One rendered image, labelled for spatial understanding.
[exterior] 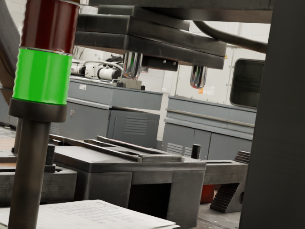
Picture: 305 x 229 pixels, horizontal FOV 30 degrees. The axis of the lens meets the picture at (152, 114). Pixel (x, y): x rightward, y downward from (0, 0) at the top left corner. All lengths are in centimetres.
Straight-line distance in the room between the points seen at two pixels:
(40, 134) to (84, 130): 755
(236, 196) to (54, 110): 53
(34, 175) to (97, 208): 16
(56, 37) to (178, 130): 628
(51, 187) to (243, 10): 25
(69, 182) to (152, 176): 12
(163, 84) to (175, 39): 900
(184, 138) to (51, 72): 621
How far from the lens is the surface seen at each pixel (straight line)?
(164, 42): 64
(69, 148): 67
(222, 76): 634
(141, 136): 802
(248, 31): 867
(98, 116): 773
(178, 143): 665
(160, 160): 67
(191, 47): 68
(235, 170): 86
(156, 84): 977
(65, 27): 39
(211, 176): 81
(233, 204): 88
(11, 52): 101
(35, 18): 39
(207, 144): 636
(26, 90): 39
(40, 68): 39
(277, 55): 50
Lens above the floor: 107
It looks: 3 degrees down
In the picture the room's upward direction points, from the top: 8 degrees clockwise
